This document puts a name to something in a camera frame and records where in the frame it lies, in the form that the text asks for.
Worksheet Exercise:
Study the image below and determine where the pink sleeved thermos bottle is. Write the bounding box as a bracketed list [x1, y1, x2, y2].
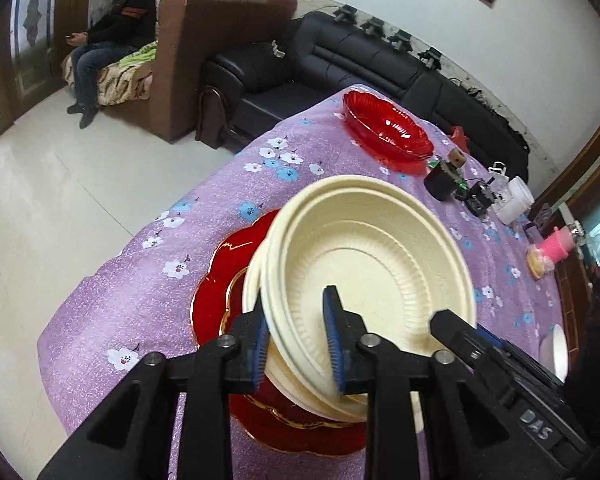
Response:
[538, 220, 585, 264]

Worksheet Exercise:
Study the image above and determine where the purple floral tablecloth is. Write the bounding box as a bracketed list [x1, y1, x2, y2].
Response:
[38, 94, 562, 430]

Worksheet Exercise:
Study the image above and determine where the black leather sofa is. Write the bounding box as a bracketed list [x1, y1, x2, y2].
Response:
[196, 12, 530, 180]

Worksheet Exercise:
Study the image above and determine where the large red scalloped plate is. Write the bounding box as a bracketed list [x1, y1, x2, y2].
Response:
[190, 210, 366, 457]

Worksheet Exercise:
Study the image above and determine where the brown sofa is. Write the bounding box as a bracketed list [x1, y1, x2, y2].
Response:
[98, 0, 298, 142]

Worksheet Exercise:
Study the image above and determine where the wooden spool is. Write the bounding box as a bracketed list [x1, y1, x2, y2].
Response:
[448, 148, 466, 169]

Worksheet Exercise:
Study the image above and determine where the red glass bowl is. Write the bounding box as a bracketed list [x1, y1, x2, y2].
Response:
[342, 90, 434, 165]

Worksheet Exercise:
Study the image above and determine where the white plastic jar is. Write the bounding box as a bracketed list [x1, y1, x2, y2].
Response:
[493, 177, 534, 224]

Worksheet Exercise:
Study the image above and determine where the small white bowl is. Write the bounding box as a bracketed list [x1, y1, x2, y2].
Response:
[539, 324, 569, 382]

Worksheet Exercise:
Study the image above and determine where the black cylindrical motor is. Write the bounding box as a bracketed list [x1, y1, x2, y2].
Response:
[424, 160, 462, 202]

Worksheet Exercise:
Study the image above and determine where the cream plastic bowl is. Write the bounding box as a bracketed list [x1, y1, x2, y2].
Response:
[259, 174, 477, 412]
[242, 222, 386, 422]

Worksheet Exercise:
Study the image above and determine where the wooden sideboard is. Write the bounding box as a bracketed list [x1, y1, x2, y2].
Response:
[531, 125, 600, 366]

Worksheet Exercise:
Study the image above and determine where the seated man in black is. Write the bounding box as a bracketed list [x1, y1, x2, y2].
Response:
[66, 0, 157, 129]

